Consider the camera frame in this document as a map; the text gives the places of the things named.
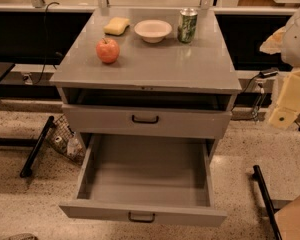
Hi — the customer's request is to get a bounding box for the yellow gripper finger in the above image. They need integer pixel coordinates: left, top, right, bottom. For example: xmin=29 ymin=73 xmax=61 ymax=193
xmin=260 ymin=27 xmax=286 ymax=55
xmin=268 ymin=68 xmax=300 ymax=129

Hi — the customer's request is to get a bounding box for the black table leg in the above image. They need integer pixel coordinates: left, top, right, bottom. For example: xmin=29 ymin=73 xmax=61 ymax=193
xmin=252 ymin=165 xmax=283 ymax=240
xmin=20 ymin=116 xmax=54 ymax=178

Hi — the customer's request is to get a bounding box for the cardboard box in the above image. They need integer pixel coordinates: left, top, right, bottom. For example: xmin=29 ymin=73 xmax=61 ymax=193
xmin=275 ymin=196 xmax=300 ymax=240

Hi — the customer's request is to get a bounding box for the black power adapter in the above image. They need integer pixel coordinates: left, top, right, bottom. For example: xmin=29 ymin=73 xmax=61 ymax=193
xmin=259 ymin=67 xmax=279 ymax=78

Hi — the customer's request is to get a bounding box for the black table leg right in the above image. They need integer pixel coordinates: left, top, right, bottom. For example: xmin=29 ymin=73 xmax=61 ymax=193
xmin=252 ymin=165 xmax=283 ymax=240

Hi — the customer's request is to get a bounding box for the black table leg left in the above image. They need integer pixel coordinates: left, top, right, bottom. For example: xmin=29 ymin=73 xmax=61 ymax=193
xmin=20 ymin=116 xmax=54 ymax=178

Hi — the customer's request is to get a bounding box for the grey drawer cabinet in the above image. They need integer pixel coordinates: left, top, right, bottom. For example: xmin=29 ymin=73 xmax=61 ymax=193
xmin=51 ymin=8 xmax=241 ymax=152

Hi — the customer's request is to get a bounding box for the red apple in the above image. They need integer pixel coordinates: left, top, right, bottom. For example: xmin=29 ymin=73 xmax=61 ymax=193
xmin=96 ymin=38 xmax=120 ymax=64

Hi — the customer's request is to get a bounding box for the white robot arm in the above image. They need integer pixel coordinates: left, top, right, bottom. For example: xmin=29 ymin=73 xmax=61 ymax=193
xmin=260 ymin=7 xmax=300 ymax=129

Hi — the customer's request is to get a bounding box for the yellow sponge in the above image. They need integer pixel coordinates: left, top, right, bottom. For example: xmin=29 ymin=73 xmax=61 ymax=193
xmin=103 ymin=17 xmax=130 ymax=36

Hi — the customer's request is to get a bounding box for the green soda can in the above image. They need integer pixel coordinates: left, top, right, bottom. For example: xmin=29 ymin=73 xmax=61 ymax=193
xmin=177 ymin=8 xmax=198 ymax=44

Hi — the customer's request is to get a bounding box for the plastic bottle in basket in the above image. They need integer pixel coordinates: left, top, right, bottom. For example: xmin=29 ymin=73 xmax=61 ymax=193
xmin=67 ymin=135 xmax=82 ymax=159

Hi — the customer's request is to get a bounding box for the black cable left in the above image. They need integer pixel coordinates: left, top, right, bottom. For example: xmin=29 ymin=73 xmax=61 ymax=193
xmin=32 ymin=1 xmax=61 ymax=86

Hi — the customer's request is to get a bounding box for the wire basket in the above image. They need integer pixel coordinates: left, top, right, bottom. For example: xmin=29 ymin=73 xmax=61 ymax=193
xmin=46 ymin=115 xmax=85 ymax=165

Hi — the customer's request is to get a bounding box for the open lower grey drawer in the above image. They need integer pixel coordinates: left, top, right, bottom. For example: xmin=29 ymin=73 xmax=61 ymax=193
xmin=59 ymin=135 xmax=227 ymax=227

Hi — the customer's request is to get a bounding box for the white bowl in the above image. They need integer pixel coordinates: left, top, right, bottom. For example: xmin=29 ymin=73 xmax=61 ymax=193
xmin=134 ymin=20 xmax=172 ymax=43

